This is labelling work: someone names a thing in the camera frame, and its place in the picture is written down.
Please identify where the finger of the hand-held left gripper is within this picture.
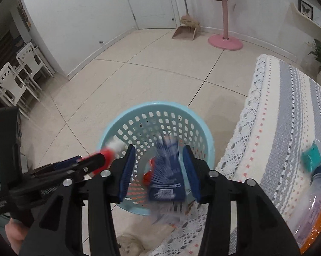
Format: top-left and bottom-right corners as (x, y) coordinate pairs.
(32, 155), (82, 178)
(70, 153), (107, 179)

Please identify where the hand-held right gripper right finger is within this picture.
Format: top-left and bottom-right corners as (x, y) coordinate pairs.
(182, 144), (301, 256)

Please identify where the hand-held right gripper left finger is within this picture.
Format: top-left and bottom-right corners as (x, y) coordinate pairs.
(19, 144), (137, 256)

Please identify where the blue snack packet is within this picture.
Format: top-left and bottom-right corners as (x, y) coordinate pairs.
(147, 136), (187, 202)

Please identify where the red and white snack wrapper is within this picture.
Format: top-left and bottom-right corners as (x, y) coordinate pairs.
(92, 137), (126, 177)

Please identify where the light blue plastic basket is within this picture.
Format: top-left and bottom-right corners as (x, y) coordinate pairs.
(96, 101), (215, 216)

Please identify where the person's left hand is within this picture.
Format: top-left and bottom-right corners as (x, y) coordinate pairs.
(4, 217), (30, 254)

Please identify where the red plastic wrapper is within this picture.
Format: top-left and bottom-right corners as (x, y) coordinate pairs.
(143, 159), (157, 185)

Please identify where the white wooden chair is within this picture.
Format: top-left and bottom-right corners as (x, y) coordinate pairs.
(16, 42), (54, 91)
(0, 62), (30, 119)

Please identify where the beige fuzzy rug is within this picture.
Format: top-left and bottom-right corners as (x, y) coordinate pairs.
(117, 233), (150, 256)

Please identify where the dark slatted cabinet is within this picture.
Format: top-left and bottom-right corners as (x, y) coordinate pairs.
(0, 29), (19, 68)

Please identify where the striped crochet sofa cover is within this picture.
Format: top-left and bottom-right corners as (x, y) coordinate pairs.
(147, 54), (321, 256)

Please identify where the teal snack packet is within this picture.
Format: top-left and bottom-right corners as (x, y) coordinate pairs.
(302, 143), (321, 172)

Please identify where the clear plastic bottle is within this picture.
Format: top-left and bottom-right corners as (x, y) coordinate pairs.
(294, 165), (321, 246)

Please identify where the pink coat rack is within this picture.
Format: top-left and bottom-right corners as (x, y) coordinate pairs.
(208, 0), (243, 52)

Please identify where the beige dustpan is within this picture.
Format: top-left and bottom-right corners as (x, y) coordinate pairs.
(172, 25), (201, 41)

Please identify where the straw broom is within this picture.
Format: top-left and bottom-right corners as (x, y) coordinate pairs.
(178, 0), (201, 30)

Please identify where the white door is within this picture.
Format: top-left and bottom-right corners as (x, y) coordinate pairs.
(120, 0), (178, 30)

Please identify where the framed butterfly picture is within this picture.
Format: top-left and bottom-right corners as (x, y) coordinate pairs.
(298, 0), (314, 20)

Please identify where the small wall picture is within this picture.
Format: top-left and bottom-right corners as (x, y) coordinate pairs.
(16, 0), (31, 30)

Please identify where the white wall shelf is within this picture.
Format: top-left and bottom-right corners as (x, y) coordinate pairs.
(287, 2), (321, 43)

